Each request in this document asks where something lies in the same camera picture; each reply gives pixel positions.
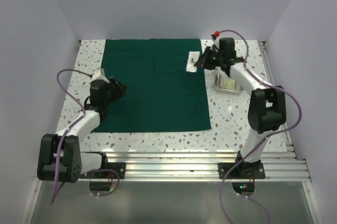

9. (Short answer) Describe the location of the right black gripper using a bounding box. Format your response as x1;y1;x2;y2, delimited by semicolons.
194;46;224;71

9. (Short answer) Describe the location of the suture packet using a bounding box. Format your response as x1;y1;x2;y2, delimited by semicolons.
186;51;200;73

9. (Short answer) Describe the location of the stainless steel tray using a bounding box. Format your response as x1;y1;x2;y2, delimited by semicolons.
214;67;243;95

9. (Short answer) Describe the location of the dark green surgical cloth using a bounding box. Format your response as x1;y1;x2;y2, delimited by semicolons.
95;39;211;133

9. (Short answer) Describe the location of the glove packet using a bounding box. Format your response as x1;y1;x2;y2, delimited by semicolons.
219;77;236;91

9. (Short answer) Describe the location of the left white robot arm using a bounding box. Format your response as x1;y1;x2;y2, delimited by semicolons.
37;77;127;183

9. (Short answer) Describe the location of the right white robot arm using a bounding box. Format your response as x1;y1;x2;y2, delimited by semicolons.
193;34;286;178

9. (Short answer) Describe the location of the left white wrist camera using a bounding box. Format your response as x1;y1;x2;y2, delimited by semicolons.
91;68;107;81

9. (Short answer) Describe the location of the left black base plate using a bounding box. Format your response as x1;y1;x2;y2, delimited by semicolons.
80;162;126;179

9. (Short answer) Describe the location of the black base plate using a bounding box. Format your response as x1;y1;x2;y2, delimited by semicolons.
80;162;126;179
227;162;266;196

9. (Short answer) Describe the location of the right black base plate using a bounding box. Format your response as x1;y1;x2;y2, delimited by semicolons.
227;162;266;196

